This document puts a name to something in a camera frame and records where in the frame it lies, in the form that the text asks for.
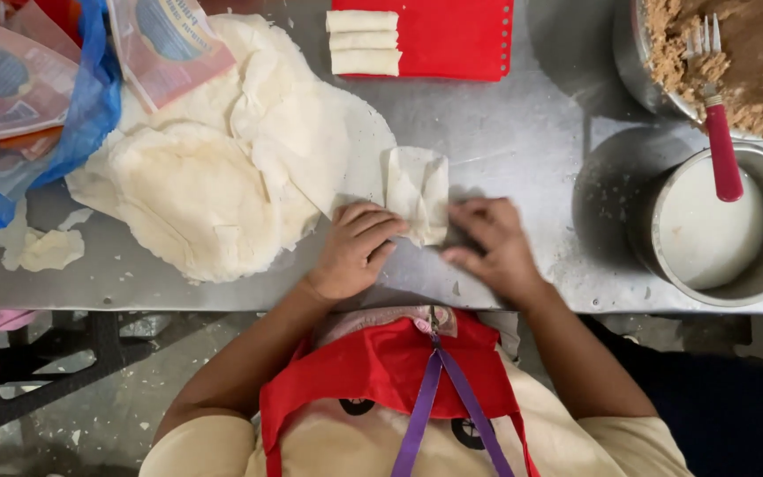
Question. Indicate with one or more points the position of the torn white wrapper scraps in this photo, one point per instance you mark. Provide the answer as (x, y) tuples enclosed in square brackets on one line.
[(40, 245)]

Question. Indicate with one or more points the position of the cream shirt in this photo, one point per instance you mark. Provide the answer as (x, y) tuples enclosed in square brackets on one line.
[(328, 444)]

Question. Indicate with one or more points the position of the white spring roll wrapper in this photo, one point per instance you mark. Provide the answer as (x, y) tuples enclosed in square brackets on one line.
[(416, 192)]

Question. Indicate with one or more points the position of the black stool frame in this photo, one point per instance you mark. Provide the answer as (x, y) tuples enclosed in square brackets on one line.
[(57, 358)]

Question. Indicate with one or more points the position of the person's right hand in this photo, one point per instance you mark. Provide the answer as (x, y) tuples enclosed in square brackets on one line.
[(501, 248)]

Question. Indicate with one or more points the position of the clear printed wrapper package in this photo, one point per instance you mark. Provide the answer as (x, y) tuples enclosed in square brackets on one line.
[(166, 46), (14, 73)]

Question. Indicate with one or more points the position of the steel bowl of brown filling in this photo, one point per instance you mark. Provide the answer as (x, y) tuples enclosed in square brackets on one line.
[(752, 59)]

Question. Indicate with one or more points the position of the person's left hand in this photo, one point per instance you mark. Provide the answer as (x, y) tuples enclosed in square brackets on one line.
[(348, 255)]

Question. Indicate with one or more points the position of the person's right fingers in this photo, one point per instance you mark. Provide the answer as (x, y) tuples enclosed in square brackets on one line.
[(464, 232)]

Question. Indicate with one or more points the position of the rolled white spring roll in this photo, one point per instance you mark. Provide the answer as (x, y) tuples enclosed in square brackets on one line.
[(362, 20), (365, 61), (363, 40)]

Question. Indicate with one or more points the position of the red apron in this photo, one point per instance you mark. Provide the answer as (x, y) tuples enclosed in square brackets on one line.
[(381, 377)]

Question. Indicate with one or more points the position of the blue plastic bag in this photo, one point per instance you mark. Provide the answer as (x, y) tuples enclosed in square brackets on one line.
[(83, 119)]

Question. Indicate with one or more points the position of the steel pot of white paste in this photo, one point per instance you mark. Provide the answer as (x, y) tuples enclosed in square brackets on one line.
[(712, 228)]

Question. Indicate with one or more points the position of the red plastic cutting board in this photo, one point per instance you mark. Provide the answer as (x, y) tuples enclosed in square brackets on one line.
[(451, 36)]

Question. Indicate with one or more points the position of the pile of white wrapper sheets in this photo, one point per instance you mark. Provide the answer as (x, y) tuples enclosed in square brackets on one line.
[(222, 159)]

